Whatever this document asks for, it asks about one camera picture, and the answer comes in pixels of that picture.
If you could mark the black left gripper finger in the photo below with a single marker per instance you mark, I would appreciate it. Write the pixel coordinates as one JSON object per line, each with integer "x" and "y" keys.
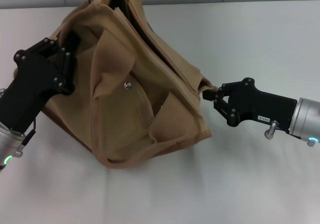
{"x": 46, "y": 47}
{"x": 68, "y": 66}

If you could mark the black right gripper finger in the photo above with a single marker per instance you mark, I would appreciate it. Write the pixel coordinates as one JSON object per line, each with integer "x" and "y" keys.
{"x": 221, "y": 105}
{"x": 212, "y": 94}

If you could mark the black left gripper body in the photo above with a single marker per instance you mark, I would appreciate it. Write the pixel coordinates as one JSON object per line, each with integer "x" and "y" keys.
{"x": 30, "y": 83}

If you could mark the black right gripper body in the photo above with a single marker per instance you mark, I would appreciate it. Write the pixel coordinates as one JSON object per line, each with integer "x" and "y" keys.
{"x": 262, "y": 106}

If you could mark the khaki canvas food bag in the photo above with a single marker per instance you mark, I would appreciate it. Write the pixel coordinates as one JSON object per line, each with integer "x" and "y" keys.
{"x": 150, "y": 108}

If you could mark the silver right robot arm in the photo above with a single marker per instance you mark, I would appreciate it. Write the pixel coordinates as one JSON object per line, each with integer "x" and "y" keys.
{"x": 307, "y": 118}

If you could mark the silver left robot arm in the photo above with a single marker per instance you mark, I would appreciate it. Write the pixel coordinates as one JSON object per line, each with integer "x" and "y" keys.
{"x": 7, "y": 138}

